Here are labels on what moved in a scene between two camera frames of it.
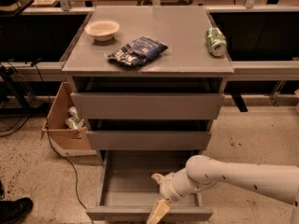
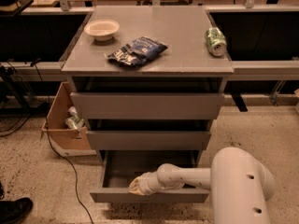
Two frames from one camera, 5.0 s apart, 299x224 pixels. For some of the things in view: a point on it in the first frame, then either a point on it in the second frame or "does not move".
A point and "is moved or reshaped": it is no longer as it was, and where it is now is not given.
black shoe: [12, 212] does not move
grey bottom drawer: [125, 188] is moved or reshaped
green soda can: [216, 41] does not move
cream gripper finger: [160, 209] -> [135, 186]
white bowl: [102, 29] does not move
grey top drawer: [143, 98] does not move
